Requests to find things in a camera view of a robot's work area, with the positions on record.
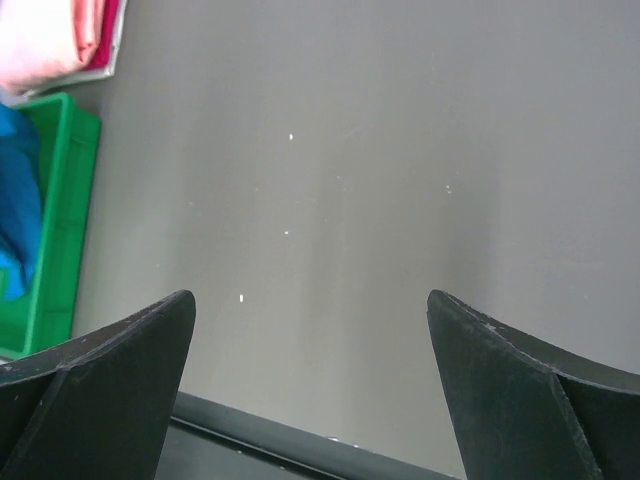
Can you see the folded pink t shirt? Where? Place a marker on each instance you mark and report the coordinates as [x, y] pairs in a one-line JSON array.
[[45, 40]]

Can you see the folded grey t shirt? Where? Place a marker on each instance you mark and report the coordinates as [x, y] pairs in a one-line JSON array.
[[71, 79]]

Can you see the green plastic tray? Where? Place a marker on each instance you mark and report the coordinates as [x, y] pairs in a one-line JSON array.
[[70, 138]]

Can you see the blue t shirt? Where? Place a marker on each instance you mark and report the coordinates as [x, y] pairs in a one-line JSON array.
[[21, 207]]

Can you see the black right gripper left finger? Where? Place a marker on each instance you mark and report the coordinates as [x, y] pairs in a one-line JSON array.
[[97, 406]]

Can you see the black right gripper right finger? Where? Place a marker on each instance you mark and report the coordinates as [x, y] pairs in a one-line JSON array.
[[522, 408]]

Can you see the folded magenta t shirt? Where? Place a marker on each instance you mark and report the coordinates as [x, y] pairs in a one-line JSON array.
[[106, 53]]

